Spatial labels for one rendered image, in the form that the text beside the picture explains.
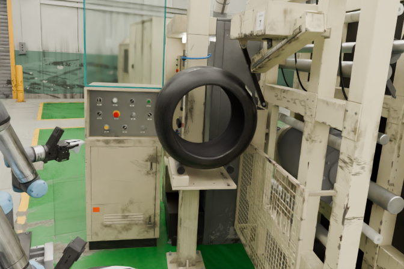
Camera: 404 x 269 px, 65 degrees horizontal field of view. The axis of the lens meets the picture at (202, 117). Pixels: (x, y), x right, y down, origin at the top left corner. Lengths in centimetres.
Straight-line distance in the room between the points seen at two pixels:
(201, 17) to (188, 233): 147
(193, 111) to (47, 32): 881
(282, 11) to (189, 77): 55
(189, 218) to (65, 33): 888
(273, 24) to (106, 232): 195
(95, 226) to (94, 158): 53
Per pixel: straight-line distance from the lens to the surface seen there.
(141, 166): 244
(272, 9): 151
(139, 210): 258
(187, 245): 243
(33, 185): 148
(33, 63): 1053
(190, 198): 225
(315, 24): 148
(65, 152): 168
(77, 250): 70
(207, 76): 166
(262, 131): 214
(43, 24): 1060
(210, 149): 202
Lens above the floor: 153
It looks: 11 degrees down
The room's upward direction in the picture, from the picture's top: 3 degrees clockwise
